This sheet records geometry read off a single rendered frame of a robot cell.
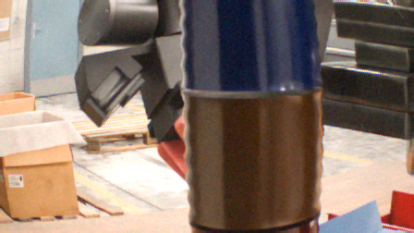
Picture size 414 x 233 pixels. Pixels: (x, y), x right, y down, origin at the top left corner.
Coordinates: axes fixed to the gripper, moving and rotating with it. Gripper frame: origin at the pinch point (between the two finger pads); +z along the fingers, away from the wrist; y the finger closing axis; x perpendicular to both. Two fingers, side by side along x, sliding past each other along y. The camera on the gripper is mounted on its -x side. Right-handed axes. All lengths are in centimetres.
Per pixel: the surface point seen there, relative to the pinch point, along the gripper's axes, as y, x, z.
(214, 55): 48, -22, 8
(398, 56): 33.1, -1.7, 2.5
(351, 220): 14.6, 3.2, 8.3
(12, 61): -947, 162, -484
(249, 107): 48, -21, 10
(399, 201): -5.2, 24.8, 5.3
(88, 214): -324, 73, -80
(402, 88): 34.9, -4.0, 5.1
